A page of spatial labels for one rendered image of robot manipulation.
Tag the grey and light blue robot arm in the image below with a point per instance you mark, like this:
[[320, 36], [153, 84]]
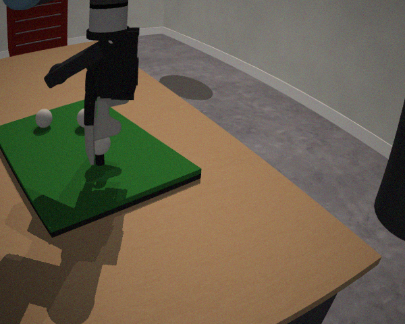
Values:
[[102, 18]]

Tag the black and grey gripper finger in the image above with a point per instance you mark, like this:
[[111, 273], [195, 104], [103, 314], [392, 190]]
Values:
[[113, 103], [97, 126]]

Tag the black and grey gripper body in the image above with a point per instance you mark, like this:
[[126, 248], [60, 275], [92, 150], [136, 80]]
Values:
[[116, 75]]

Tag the white ball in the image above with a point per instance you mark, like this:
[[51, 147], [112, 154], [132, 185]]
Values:
[[43, 118], [80, 118], [102, 146]]

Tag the green golf mat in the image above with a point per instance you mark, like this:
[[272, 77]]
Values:
[[66, 191]]

